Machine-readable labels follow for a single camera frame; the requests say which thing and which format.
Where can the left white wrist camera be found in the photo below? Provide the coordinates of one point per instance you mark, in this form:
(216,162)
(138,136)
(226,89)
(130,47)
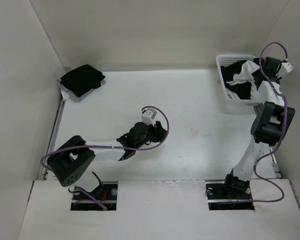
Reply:
(148,116)

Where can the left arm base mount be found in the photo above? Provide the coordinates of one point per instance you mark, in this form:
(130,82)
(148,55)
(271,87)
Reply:
(106,195)

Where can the folded black tank top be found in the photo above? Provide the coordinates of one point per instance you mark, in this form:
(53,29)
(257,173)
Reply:
(85,70)

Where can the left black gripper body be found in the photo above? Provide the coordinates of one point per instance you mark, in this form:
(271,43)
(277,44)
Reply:
(149,137)

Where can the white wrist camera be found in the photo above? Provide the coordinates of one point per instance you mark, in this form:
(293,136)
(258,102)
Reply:
(284,69)
(148,116)

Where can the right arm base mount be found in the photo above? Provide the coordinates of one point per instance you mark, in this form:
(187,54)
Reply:
(222,199)

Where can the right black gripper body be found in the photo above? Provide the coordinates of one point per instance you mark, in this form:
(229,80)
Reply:
(257,73)

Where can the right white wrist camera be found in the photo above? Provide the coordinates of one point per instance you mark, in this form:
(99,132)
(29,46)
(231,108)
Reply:
(284,69)

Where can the white plastic basket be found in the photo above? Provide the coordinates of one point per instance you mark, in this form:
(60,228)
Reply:
(236,80)

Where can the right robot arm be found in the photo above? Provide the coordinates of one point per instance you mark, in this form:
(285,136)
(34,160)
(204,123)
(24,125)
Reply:
(269,127)

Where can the black clothes in basket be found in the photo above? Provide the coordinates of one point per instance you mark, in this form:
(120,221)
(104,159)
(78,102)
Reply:
(240,85)

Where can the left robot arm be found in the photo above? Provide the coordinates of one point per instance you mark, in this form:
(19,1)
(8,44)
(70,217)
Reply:
(71,163)

